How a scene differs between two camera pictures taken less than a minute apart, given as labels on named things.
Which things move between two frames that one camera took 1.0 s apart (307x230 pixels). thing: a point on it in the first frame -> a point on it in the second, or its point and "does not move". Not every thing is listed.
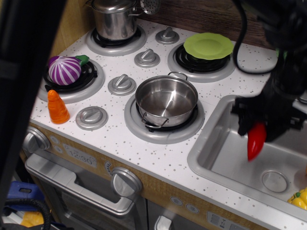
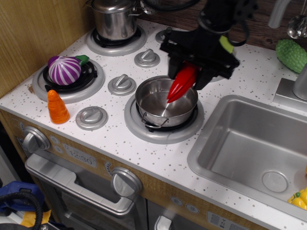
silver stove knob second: x=147 y=59 does not move
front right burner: x=168 y=135 does not move
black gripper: x=273 y=107 -> x=202 y=47
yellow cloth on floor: x=31 y=218 does not move
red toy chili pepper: x=256 y=136 -> x=183 y=82
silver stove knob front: x=91 y=118 does not move
